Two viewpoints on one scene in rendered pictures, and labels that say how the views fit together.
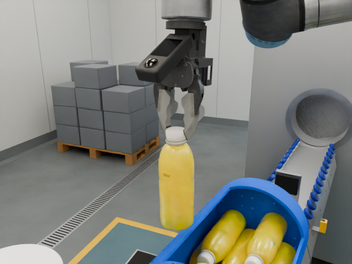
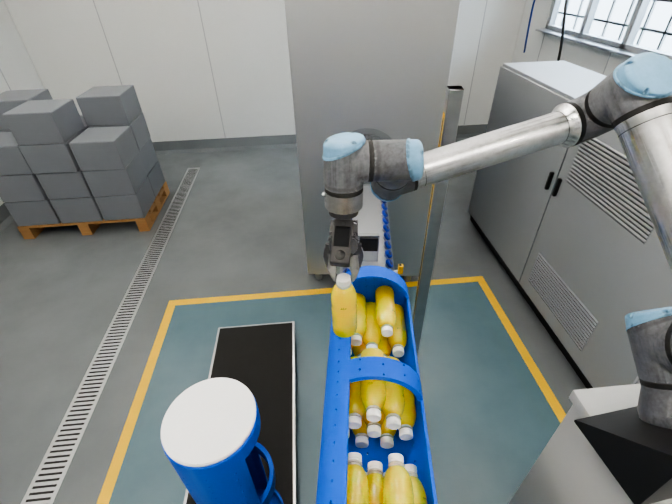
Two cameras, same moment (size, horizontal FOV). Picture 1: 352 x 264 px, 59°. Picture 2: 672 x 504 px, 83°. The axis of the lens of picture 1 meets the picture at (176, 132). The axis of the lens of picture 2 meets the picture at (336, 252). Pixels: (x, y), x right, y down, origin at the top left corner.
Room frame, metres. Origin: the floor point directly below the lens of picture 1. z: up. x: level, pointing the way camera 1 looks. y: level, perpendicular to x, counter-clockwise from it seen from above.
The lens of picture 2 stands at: (-0.10, 0.36, 2.12)
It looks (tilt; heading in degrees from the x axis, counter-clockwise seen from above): 38 degrees down; 333
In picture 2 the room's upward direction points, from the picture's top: 1 degrees counter-clockwise
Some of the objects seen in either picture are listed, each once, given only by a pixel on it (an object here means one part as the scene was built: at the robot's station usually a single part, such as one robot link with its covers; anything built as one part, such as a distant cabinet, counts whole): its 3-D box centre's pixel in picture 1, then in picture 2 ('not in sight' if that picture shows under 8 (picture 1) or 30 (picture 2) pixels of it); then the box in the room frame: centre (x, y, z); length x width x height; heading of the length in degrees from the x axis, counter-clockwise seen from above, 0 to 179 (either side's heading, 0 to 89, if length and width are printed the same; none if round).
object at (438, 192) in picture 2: not in sight; (428, 254); (1.10, -0.82, 0.85); 0.06 x 0.06 x 1.70; 59
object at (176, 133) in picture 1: (175, 134); (343, 280); (0.56, 0.00, 1.44); 0.04 x 0.04 x 0.02
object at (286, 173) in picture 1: (286, 190); (368, 248); (1.14, -0.45, 1.00); 0.10 x 0.04 x 0.15; 59
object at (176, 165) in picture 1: (176, 181); (344, 306); (0.56, 0.00, 1.34); 0.07 x 0.07 x 0.19
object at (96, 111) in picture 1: (107, 108); (79, 162); (4.19, 0.95, 0.59); 1.20 x 0.80 x 1.19; 67
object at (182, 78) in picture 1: (186, 56); (343, 227); (0.59, -0.02, 1.59); 0.09 x 0.08 x 0.12; 149
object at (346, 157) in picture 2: not in sight; (345, 164); (0.59, -0.02, 1.76); 0.10 x 0.09 x 0.12; 63
